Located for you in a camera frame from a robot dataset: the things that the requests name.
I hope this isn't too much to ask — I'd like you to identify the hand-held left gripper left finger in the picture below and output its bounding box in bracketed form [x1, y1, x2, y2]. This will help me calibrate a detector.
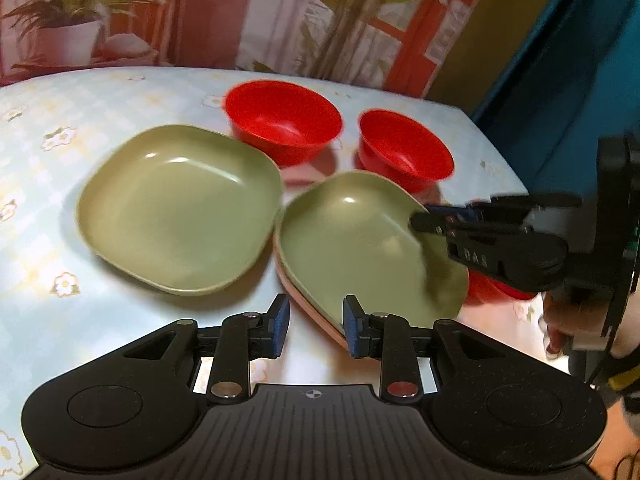
[122, 294, 292, 406]

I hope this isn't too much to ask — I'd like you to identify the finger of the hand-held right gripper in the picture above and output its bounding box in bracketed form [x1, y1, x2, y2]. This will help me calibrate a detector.
[426, 192, 582, 233]
[409, 211, 571, 295]

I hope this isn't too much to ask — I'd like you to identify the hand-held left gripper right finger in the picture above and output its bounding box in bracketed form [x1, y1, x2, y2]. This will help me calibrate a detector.
[342, 294, 506, 406]

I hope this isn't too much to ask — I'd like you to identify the pink square plate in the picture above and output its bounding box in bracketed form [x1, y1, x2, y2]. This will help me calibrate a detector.
[274, 230, 351, 353]

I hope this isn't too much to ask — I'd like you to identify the red plastic bowl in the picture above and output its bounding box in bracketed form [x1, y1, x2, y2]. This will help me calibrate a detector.
[222, 80, 343, 168]
[356, 109, 455, 195]
[462, 270, 538, 307]

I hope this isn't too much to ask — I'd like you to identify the green square plate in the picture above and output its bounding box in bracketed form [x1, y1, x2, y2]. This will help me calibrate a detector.
[76, 124, 287, 297]
[275, 170, 471, 336]

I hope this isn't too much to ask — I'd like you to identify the person's right hand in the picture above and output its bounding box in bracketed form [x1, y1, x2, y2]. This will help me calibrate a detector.
[541, 291, 577, 362]

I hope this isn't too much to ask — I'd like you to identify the teal curtain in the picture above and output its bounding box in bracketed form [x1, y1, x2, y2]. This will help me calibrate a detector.
[470, 0, 640, 206]

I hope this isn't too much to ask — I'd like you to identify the floral checked tablecloth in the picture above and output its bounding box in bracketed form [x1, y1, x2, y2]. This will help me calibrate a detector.
[0, 66, 573, 480]

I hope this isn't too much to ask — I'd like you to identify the printed plant wall cloth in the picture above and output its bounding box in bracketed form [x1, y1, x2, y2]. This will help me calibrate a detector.
[0, 0, 501, 102]

